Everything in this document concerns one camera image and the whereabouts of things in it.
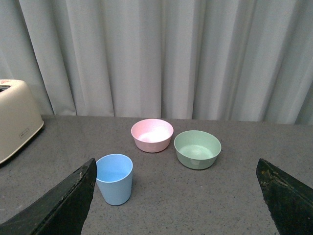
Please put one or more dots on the light blue plastic cup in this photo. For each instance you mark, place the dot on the light blue plastic cup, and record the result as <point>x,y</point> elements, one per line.
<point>114,178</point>

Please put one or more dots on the cream white toaster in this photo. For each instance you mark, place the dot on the cream white toaster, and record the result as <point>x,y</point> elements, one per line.
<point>20,118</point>

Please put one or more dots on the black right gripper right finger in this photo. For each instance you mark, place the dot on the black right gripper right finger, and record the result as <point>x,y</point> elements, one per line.
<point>289,201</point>

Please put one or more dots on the grey curtain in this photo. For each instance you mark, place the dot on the grey curtain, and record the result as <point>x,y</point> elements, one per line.
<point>245,60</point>

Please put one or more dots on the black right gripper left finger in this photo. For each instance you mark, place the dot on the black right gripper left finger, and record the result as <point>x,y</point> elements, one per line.
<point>61,211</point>

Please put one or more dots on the pink plastic bowl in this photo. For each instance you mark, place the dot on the pink plastic bowl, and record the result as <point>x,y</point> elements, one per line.
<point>152,135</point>

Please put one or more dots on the green plastic bowl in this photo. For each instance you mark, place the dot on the green plastic bowl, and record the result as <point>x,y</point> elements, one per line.
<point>197,149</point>

